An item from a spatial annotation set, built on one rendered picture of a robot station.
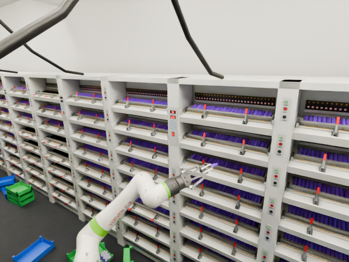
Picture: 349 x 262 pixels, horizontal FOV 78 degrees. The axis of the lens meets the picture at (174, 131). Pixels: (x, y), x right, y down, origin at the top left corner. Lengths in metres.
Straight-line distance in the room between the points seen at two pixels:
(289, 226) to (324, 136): 0.58
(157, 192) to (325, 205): 0.89
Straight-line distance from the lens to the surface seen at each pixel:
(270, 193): 1.44
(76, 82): 2.60
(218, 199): 1.64
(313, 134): 1.29
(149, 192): 1.13
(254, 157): 1.38
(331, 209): 1.45
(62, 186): 3.26
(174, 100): 1.50
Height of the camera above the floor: 1.84
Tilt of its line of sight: 17 degrees down
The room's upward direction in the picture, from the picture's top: 1 degrees counter-clockwise
